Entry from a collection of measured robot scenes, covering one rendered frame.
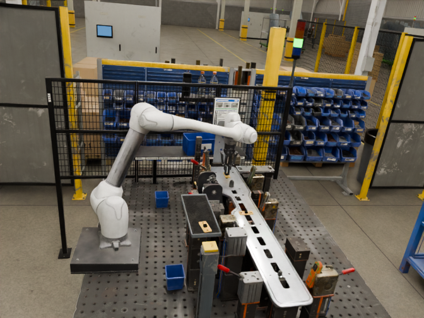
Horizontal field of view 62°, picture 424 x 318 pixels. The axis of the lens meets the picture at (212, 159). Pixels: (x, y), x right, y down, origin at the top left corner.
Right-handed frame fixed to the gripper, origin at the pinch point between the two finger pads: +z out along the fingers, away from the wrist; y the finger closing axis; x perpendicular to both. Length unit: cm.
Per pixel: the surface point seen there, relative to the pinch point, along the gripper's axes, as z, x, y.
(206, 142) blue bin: -7.1, 34.6, -9.1
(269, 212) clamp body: 8.9, -44.0, 16.8
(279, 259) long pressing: 6, -90, 4
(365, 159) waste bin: 70, 172, 247
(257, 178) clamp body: 3.1, -9.0, 19.7
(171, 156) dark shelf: 3.3, 31.7, -35.6
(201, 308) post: 24, -99, -35
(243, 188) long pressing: 6.1, -17.6, 7.3
